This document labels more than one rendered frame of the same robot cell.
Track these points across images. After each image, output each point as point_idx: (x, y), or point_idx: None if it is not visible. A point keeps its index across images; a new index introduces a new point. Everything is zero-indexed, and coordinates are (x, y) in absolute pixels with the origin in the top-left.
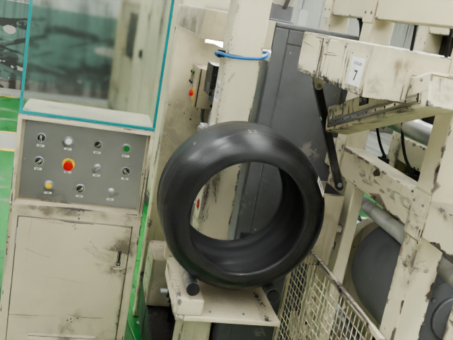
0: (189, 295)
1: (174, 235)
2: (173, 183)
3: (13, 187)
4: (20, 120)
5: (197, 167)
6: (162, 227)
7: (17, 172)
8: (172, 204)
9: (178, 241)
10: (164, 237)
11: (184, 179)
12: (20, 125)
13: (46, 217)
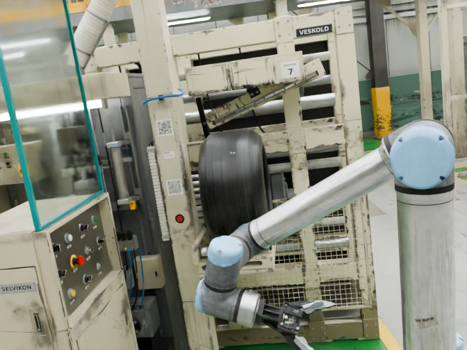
0: (271, 250)
1: (264, 214)
2: (254, 180)
3: (65, 312)
4: (48, 236)
5: (258, 161)
6: (253, 215)
7: (62, 294)
8: (259, 194)
9: None
10: None
11: (258, 173)
12: (51, 242)
13: (89, 322)
